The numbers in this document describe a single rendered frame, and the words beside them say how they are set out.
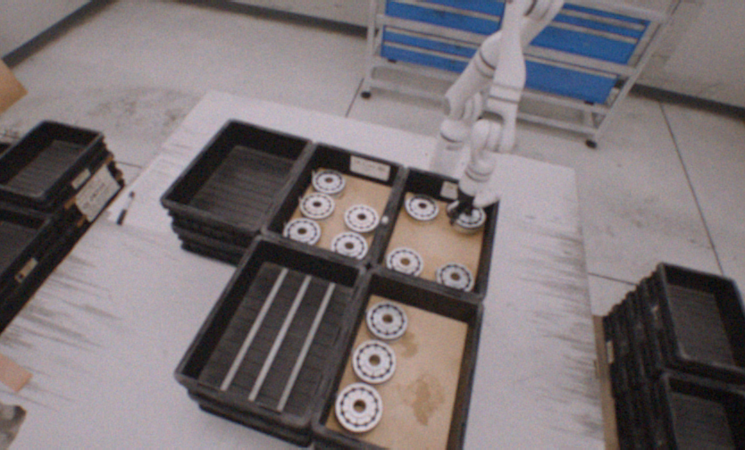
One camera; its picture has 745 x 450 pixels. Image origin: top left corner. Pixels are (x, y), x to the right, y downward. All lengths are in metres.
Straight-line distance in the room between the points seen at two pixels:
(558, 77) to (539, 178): 1.38
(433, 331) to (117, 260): 0.96
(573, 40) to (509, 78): 1.98
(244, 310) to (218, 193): 0.42
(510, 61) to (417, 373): 0.74
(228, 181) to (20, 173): 1.08
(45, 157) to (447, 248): 1.76
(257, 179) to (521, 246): 0.91
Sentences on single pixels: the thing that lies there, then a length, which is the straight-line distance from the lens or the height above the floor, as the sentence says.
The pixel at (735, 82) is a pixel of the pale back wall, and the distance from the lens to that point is 4.48.
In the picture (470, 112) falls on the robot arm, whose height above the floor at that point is 1.08.
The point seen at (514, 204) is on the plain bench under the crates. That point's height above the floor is 0.70.
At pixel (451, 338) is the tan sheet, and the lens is 1.12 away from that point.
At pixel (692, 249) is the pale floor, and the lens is 3.11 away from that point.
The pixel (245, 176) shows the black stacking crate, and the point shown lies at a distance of 1.43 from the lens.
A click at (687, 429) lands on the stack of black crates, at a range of 1.91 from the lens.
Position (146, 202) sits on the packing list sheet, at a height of 0.70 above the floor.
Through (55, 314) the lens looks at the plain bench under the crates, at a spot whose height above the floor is 0.70.
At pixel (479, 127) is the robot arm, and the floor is 1.22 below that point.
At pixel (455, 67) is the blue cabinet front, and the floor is 0.36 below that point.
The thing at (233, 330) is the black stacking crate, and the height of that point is 0.83.
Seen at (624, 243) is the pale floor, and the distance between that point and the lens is 2.85.
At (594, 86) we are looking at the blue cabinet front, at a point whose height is 0.43.
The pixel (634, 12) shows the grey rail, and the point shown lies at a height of 0.91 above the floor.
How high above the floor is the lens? 1.82
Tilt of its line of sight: 50 degrees down
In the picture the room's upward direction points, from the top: 8 degrees clockwise
